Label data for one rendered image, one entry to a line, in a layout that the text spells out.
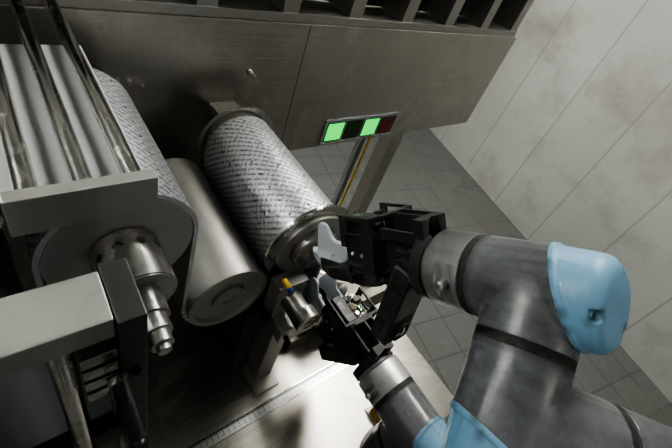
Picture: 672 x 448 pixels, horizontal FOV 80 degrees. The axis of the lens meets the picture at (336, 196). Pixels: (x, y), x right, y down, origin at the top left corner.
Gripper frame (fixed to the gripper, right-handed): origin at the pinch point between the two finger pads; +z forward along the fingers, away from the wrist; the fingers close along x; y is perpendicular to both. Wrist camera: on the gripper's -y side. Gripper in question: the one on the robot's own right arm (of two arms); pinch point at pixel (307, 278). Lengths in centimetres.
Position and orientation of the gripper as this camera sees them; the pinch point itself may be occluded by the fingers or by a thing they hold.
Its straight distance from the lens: 77.1
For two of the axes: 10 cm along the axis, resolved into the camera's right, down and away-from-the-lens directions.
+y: 2.9, -7.2, -6.3
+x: -7.8, 2.0, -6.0
